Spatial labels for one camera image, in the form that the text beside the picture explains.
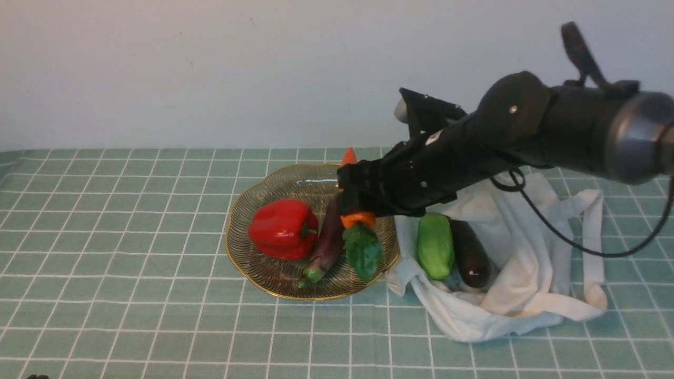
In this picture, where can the white cloth bag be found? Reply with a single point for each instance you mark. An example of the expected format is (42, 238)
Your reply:
(532, 289)

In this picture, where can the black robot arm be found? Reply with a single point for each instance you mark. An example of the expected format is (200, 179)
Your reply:
(626, 138)

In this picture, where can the red bell pepper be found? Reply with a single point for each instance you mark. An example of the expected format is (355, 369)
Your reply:
(285, 230)

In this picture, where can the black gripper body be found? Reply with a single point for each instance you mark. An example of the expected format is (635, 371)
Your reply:
(428, 170)

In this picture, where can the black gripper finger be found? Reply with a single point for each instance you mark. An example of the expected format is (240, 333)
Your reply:
(355, 183)

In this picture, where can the orange carrot with leaves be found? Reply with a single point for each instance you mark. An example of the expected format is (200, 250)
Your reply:
(361, 244)

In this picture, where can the purple eggplant on plate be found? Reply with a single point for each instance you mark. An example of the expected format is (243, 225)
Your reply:
(328, 247)

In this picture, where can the green cucumber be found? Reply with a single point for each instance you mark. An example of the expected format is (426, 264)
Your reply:
(435, 252)

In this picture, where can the green checkered tablecloth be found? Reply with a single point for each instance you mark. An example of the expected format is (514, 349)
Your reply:
(113, 267)

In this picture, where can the dark eggplant in bag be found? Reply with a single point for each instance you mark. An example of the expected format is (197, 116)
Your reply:
(471, 258)

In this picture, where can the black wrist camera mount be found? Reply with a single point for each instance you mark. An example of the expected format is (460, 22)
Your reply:
(425, 114)

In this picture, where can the gold-rimmed glass plate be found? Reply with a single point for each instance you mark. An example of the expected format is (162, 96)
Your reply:
(315, 185)

